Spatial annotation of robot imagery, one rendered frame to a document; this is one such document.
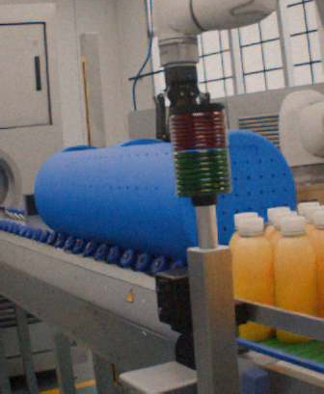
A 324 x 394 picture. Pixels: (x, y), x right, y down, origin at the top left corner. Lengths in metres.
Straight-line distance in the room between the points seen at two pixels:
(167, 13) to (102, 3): 5.76
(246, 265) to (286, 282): 0.07
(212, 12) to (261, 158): 0.32
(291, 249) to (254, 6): 0.56
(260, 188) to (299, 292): 0.39
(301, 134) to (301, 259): 0.94
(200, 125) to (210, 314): 0.21
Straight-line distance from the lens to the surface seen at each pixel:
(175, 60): 1.45
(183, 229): 1.25
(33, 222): 2.47
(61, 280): 1.93
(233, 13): 1.38
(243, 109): 3.55
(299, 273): 1.00
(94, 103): 2.71
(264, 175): 1.35
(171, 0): 1.46
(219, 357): 0.77
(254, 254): 1.02
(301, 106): 1.91
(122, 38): 7.12
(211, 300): 0.75
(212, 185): 0.72
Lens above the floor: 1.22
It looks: 3 degrees down
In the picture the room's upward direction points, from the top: 5 degrees counter-clockwise
